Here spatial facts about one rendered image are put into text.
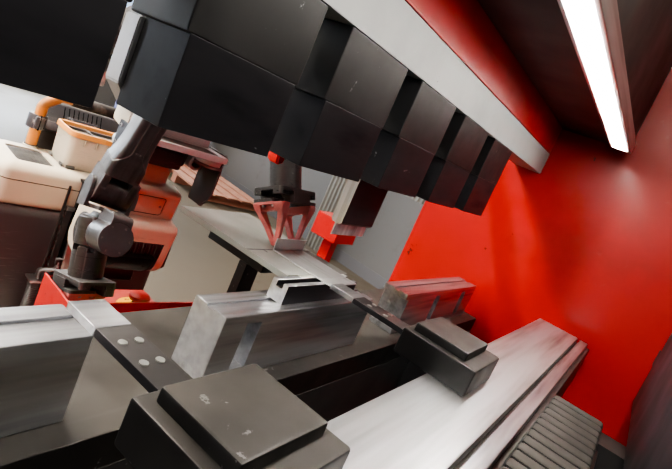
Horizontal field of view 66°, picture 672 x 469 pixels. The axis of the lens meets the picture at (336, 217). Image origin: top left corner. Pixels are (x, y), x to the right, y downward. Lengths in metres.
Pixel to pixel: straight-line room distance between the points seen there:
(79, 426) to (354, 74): 0.47
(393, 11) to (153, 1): 0.29
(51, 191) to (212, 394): 1.35
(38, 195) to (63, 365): 1.16
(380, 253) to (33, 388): 4.55
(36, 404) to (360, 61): 0.48
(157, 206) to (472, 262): 0.94
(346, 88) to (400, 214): 4.30
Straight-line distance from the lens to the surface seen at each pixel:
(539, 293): 1.60
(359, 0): 0.60
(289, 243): 0.92
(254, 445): 0.35
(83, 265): 0.98
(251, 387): 0.41
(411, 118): 0.78
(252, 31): 0.49
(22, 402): 0.55
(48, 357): 0.53
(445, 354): 0.71
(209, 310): 0.67
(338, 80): 0.60
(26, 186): 1.66
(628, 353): 1.59
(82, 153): 1.72
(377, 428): 0.54
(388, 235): 4.94
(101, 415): 0.61
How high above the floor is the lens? 1.23
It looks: 9 degrees down
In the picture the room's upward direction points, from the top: 23 degrees clockwise
